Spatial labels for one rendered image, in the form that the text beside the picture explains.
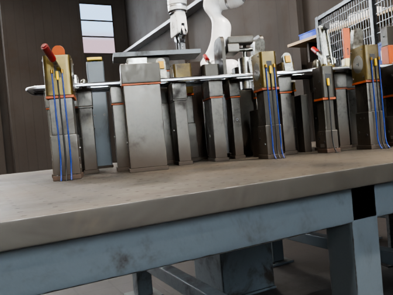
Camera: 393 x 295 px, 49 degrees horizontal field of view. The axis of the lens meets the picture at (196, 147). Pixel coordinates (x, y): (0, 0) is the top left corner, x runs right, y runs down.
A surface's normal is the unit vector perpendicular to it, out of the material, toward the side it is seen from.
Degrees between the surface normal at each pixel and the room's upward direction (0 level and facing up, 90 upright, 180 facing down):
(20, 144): 90
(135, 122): 90
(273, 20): 90
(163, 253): 90
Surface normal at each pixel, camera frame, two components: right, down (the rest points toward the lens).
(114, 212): 0.46, -0.03
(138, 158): 0.20, 0.00
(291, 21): -0.88, 0.09
